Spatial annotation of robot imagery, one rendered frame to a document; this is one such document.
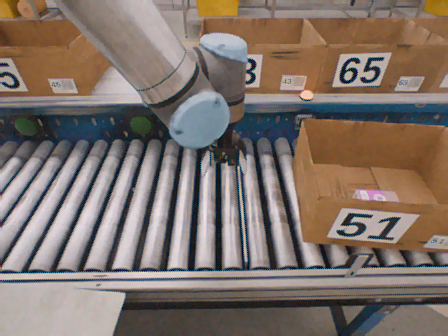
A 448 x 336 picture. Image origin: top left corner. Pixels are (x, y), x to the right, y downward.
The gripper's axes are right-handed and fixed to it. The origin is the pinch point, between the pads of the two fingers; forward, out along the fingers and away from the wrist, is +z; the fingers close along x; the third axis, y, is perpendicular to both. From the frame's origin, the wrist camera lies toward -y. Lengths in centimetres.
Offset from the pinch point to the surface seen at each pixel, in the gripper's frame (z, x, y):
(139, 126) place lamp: -1.1, -28.3, -21.2
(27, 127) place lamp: -1, -66, -21
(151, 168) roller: 5.6, -23.0, -7.5
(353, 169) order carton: 4.6, 40.6, -5.3
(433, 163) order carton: -2, 60, -1
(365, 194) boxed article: -0.1, 37.0, 9.2
